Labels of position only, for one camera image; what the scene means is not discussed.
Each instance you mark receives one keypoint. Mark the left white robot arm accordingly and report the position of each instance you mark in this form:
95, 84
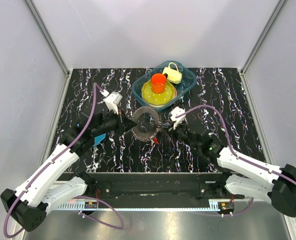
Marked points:
33, 200

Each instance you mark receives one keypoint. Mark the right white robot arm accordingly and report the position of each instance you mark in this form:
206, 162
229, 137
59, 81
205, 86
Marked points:
242, 175

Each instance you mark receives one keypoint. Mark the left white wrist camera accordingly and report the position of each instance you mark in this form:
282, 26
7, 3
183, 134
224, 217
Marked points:
112, 100

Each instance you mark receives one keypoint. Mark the cream yellow mug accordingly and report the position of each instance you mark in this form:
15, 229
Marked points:
172, 73

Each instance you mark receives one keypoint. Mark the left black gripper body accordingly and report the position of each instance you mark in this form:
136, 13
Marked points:
112, 122

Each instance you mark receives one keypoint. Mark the yellow dotted plate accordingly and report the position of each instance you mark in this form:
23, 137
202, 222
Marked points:
158, 99

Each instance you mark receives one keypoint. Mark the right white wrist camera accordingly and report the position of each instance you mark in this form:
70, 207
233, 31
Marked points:
177, 116

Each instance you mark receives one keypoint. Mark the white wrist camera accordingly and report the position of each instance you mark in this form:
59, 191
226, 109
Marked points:
112, 100
177, 116

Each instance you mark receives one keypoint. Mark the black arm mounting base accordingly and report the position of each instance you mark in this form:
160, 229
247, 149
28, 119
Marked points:
111, 185

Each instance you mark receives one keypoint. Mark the teal transparent plastic bin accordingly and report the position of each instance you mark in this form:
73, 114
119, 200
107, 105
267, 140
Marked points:
187, 83

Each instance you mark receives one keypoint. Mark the blue dotted plate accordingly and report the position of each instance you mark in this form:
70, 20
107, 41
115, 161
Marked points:
98, 139

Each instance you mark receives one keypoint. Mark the orange cup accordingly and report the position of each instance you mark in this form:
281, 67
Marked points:
158, 82

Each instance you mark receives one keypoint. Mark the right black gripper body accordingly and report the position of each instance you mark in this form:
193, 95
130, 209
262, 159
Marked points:
181, 132

